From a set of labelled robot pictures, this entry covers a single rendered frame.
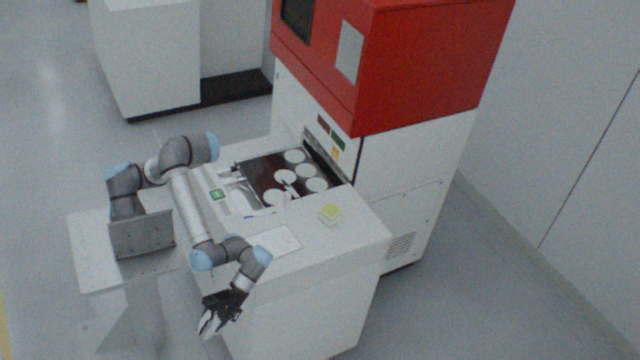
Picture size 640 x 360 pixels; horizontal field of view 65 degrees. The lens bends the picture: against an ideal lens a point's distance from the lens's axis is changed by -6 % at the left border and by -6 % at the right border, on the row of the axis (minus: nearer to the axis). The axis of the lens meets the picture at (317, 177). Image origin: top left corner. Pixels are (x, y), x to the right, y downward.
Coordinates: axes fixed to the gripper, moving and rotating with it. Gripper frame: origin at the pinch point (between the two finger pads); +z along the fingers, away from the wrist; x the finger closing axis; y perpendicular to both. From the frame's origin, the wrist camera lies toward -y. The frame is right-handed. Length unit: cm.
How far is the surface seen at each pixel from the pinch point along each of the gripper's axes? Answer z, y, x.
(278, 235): -40, 31, 17
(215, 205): -34, 25, 46
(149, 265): 1, 15, 48
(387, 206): -81, 97, 13
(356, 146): -90, 45, 19
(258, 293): -18.5, 23.8, 4.7
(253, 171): -56, 48, 58
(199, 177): -39, 27, 64
